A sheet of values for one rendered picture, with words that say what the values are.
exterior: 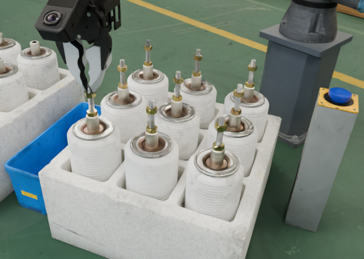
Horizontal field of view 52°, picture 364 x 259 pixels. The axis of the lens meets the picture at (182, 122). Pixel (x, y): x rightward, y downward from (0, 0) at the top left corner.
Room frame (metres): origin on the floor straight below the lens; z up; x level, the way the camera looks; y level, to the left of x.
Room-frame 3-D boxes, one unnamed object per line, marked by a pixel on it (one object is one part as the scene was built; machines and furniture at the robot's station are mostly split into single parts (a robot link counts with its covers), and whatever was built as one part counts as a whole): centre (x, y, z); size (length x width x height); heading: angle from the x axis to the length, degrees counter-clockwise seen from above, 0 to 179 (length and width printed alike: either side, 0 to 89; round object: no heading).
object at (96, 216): (0.64, 0.01, 0.09); 0.39 x 0.39 x 0.18; 71
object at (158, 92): (0.79, 0.08, 0.16); 0.10 x 0.10 x 0.18
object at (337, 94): (0.61, -0.29, 0.32); 0.04 x 0.04 x 0.02
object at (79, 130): (0.57, 0.16, 0.25); 0.08 x 0.08 x 0.01
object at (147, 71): (0.79, 0.08, 0.26); 0.02 x 0.02 x 0.03
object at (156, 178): (0.53, 0.05, 0.16); 0.10 x 0.10 x 0.18
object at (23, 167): (0.72, 0.27, 0.06); 0.30 x 0.11 x 0.12; 161
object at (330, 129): (0.61, -0.29, 0.16); 0.07 x 0.07 x 0.31; 71
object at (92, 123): (0.57, 0.16, 0.26); 0.02 x 0.02 x 0.03
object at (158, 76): (0.79, 0.08, 0.25); 0.08 x 0.08 x 0.01
